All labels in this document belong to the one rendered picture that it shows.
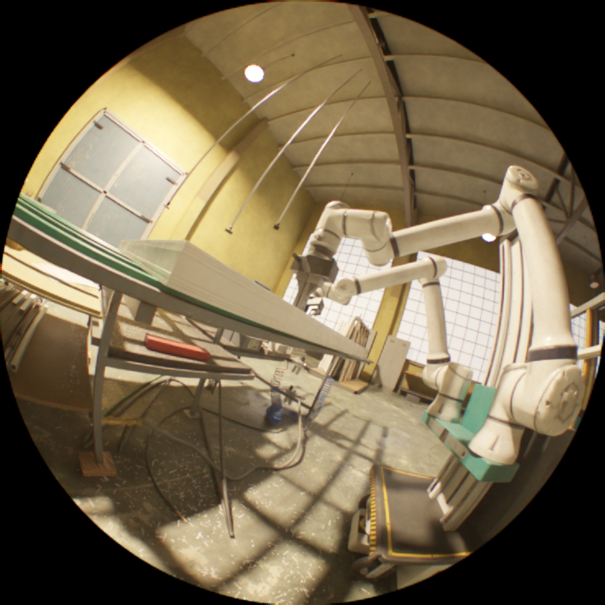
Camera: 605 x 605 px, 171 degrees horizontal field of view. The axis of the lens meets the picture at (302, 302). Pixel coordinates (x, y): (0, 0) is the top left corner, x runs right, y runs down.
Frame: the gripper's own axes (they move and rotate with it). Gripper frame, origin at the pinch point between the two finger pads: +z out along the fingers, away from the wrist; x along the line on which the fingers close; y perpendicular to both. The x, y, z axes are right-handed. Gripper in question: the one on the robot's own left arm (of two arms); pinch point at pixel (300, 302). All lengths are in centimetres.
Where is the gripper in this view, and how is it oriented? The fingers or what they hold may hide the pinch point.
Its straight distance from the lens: 56.2
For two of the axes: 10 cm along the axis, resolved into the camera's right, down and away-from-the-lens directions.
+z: -3.8, 9.2, -1.3
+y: -4.5, -3.1, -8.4
